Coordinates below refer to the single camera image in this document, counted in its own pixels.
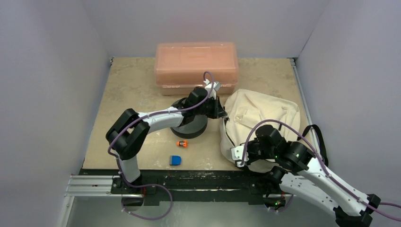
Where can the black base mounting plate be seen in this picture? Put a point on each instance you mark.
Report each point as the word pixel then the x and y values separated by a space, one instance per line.
pixel 155 186

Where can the blue eraser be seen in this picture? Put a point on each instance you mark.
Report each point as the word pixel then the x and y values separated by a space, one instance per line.
pixel 175 160

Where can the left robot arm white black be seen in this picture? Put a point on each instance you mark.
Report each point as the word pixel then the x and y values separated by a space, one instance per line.
pixel 128 133

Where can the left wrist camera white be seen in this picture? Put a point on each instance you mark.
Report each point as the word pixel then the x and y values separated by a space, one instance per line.
pixel 211 88

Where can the cream canvas backpack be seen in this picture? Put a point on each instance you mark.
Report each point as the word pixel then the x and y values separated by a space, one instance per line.
pixel 246 108

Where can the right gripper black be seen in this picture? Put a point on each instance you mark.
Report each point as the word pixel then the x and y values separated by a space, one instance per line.
pixel 247 150

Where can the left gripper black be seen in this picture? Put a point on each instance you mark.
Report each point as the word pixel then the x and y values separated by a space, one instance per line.
pixel 217 110

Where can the black filament spool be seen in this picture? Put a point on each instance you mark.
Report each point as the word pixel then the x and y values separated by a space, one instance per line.
pixel 192 129

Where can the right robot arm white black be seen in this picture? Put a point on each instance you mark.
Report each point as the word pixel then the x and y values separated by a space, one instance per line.
pixel 302 172

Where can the small orange toy car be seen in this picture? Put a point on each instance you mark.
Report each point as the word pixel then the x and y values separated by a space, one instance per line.
pixel 182 143

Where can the pink translucent storage box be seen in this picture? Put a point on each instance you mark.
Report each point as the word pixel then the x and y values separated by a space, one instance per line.
pixel 179 67

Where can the aluminium rail right side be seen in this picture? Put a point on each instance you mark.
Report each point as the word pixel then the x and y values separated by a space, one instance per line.
pixel 311 128

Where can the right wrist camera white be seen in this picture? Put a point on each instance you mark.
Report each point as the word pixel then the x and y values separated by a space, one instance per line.
pixel 239 157

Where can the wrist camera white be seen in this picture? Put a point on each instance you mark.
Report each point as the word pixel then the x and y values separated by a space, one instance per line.
pixel 211 88
pixel 239 157

